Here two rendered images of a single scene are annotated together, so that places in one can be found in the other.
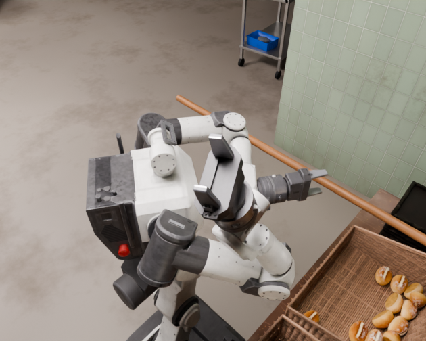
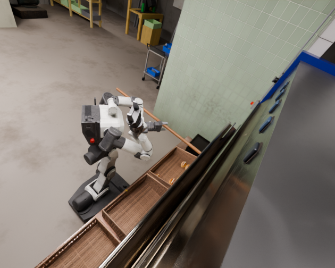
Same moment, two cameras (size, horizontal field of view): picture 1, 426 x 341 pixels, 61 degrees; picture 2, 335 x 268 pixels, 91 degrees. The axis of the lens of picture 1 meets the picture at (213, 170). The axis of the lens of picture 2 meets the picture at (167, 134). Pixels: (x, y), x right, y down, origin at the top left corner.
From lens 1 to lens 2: 36 cm
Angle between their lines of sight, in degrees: 15
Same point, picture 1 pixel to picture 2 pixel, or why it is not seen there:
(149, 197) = (106, 122)
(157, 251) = (107, 139)
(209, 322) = (117, 179)
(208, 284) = (118, 166)
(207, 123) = (128, 100)
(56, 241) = (48, 143)
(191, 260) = (119, 143)
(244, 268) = (136, 148)
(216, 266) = (127, 147)
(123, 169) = (95, 110)
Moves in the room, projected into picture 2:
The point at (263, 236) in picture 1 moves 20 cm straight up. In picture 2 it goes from (144, 137) to (150, 115)
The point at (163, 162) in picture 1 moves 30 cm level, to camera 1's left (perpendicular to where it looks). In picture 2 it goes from (112, 110) to (66, 102)
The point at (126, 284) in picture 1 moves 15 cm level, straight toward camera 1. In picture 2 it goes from (90, 155) to (94, 169)
